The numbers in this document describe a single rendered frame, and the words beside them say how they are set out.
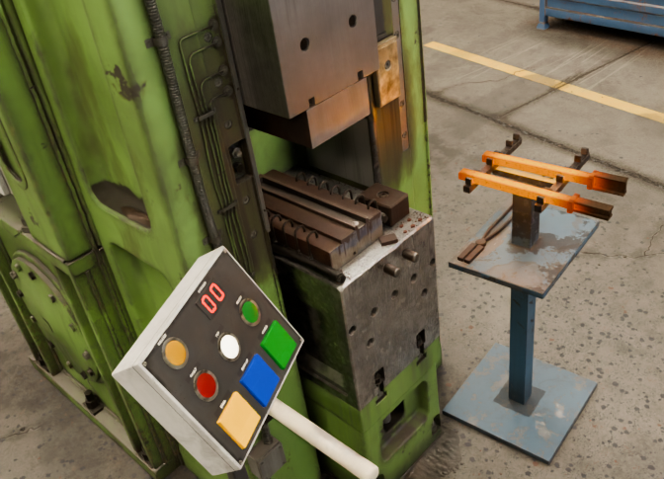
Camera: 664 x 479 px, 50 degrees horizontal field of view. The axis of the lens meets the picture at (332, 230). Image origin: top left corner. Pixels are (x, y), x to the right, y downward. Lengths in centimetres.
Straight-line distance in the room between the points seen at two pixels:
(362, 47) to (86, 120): 69
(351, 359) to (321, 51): 81
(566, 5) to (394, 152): 378
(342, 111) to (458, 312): 155
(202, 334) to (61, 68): 76
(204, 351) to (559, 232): 127
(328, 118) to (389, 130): 45
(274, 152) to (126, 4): 92
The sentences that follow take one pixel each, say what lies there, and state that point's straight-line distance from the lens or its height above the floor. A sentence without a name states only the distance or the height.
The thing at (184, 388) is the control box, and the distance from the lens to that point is 130.
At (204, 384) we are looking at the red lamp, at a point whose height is 110.
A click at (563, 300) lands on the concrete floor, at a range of 310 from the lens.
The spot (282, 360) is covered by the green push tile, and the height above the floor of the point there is 99.
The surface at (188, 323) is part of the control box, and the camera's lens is 134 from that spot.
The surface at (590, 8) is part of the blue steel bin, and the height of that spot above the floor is 21.
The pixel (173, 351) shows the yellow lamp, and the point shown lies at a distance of 130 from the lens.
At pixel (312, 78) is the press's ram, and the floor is 143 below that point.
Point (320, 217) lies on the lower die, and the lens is 187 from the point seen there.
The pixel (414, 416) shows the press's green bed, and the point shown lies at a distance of 243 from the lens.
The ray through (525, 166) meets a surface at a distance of 206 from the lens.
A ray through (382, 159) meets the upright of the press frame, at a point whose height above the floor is 102.
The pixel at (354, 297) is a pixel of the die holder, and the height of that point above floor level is 86.
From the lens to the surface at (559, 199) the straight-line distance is 191.
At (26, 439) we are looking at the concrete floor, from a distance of 302.
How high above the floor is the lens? 201
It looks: 34 degrees down
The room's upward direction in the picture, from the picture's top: 9 degrees counter-clockwise
